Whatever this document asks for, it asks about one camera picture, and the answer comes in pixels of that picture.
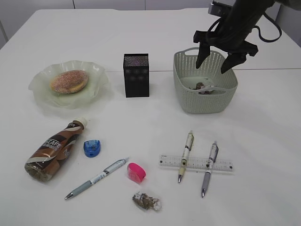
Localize pale green plastic basket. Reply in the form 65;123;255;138
173;48;238;114

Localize grey grip ballpoint pen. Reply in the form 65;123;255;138
201;140;219;198

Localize clear plastic ruler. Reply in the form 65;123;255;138
158;154;234;172

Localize brown grey paper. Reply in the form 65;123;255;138
132;192;162;211

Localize brown Nescafe coffee bottle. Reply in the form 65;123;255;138
24;117;87;182

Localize black mesh pen holder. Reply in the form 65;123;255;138
123;53;150;97

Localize blue pencil sharpener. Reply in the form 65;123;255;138
83;140;101;158

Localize blue grey ballpoint pen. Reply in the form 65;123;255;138
64;157;129;200

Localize pink pencil sharpener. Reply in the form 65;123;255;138
127;162;146;184

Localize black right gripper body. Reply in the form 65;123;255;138
193;17;258;56

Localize pale green wavy plate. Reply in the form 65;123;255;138
29;60;109;109

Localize sugared bread bun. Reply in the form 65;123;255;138
49;70;89;94

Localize paper with pink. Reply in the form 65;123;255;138
189;82;214;95

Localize cream grip ballpoint pen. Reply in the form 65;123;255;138
178;130;194;184

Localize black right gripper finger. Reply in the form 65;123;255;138
196;42;210;69
221;53;246;73

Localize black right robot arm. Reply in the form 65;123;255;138
193;0;282;73

